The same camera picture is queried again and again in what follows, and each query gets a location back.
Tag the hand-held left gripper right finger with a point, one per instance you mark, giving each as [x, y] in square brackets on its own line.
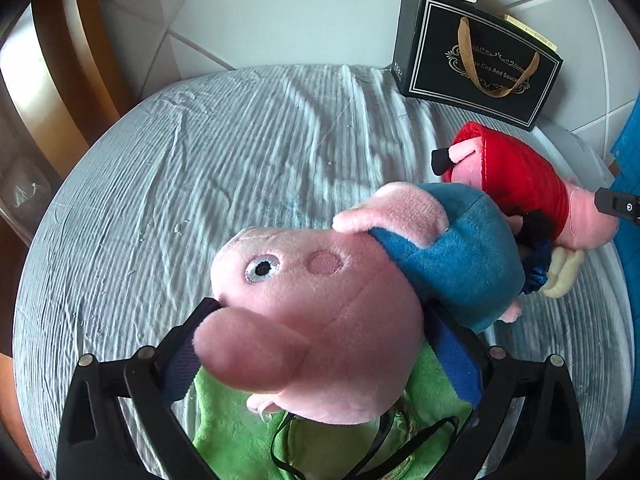
[460, 365]

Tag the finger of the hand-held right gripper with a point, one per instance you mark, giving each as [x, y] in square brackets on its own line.
[617, 204]

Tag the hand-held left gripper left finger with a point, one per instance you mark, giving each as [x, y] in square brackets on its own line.
[175, 375]

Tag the blue plastic container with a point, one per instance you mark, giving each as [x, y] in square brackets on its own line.
[631, 150]

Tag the red dress pig plush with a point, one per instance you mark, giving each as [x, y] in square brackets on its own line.
[520, 175]

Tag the blue shirt pig plush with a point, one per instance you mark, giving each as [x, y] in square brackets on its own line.
[325, 310]

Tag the green fleece cloth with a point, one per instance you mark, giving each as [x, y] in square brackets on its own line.
[225, 435]

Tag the small cream plush toy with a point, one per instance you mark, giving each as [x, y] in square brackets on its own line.
[565, 275]

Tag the dark blue satin cloth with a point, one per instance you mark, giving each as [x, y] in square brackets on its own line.
[536, 265]

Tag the flat gold box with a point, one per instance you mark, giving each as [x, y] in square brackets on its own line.
[535, 35]

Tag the striped light blue bed sheet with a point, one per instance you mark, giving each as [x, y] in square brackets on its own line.
[200, 160]

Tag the clear plastic bag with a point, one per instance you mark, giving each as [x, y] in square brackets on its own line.
[22, 185]

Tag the wooden door frame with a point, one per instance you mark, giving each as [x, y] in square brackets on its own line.
[65, 35]

